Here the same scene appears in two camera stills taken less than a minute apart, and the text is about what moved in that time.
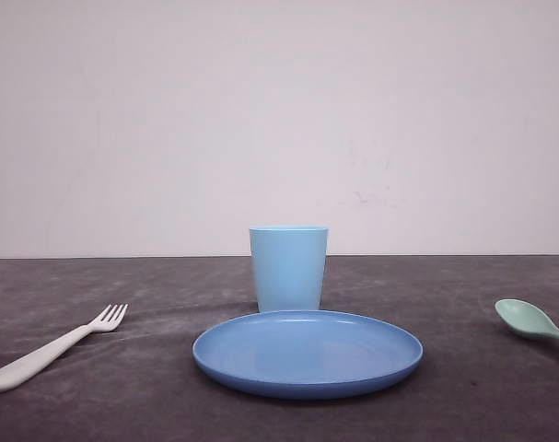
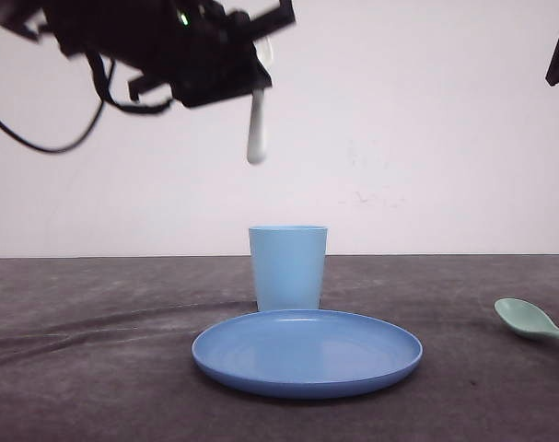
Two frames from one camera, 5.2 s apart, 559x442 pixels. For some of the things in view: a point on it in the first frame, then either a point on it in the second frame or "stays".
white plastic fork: (13, 372) -> (257, 137)
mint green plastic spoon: (528, 319) stays
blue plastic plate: (306, 354) stays
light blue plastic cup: (289, 265) stays
